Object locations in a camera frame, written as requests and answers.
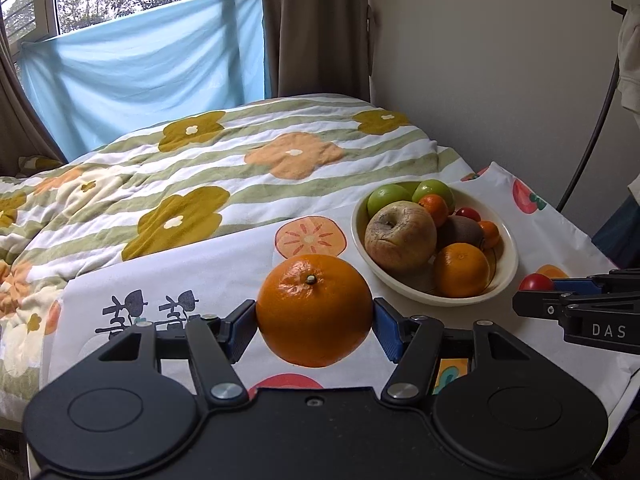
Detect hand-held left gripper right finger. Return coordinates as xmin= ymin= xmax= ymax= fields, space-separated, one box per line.
xmin=372 ymin=297 xmax=533 ymax=403

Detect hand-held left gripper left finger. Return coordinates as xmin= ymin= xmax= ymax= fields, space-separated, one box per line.
xmin=97 ymin=299 xmax=258 ymax=403

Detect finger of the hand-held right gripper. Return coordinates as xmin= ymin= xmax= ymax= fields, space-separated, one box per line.
xmin=552 ymin=268 xmax=640 ymax=297
xmin=512 ymin=290 xmax=640 ymax=346

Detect cream oval bowl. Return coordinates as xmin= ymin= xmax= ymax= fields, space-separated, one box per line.
xmin=351 ymin=182 xmax=519 ymax=307

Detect large orange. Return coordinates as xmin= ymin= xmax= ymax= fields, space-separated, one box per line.
xmin=256 ymin=254 xmax=374 ymax=368

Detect tiny mandarin orange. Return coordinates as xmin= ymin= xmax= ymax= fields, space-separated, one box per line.
xmin=477 ymin=221 xmax=501 ymax=250

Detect medium orange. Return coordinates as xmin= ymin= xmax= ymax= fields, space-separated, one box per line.
xmin=432 ymin=242 xmax=491 ymax=298

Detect wrinkled yellow apple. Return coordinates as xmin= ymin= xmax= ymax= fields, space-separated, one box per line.
xmin=364 ymin=201 xmax=438 ymax=275

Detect brown kiwi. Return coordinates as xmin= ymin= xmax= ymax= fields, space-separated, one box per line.
xmin=437 ymin=215 xmax=485 ymax=251

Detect small mandarin orange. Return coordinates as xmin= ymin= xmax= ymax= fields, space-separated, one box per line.
xmin=419 ymin=194 xmax=449 ymax=228

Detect white fruit-print tablecloth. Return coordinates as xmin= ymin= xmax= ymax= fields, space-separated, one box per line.
xmin=47 ymin=161 xmax=640 ymax=411

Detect dark blue cloth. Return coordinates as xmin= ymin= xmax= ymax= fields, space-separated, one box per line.
xmin=592 ymin=195 xmax=640 ymax=271

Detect green round fruit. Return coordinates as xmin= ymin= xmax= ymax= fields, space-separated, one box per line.
xmin=367 ymin=183 xmax=412 ymax=218
xmin=411 ymin=179 xmax=456 ymax=213

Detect floral striped blanket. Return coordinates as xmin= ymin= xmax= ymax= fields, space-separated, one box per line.
xmin=0 ymin=92 xmax=471 ymax=411

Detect white hanging garment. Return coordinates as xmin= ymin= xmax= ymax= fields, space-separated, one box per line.
xmin=616 ymin=5 xmax=640 ymax=111

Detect light blue window cloth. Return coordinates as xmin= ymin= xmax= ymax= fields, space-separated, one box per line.
xmin=20 ymin=0 xmax=273 ymax=161

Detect right brown curtain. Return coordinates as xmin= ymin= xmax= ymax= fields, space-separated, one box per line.
xmin=257 ymin=0 xmax=373 ymax=101

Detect brown curtain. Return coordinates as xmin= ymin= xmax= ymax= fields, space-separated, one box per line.
xmin=257 ymin=0 xmax=373 ymax=101
xmin=0 ymin=20 xmax=66 ymax=176

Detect left brown curtain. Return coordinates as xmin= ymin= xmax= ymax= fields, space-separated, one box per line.
xmin=0 ymin=20 xmax=66 ymax=176

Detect black cable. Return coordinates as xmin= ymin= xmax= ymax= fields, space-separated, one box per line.
xmin=556 ymin=55 xmax=623 ymax=212

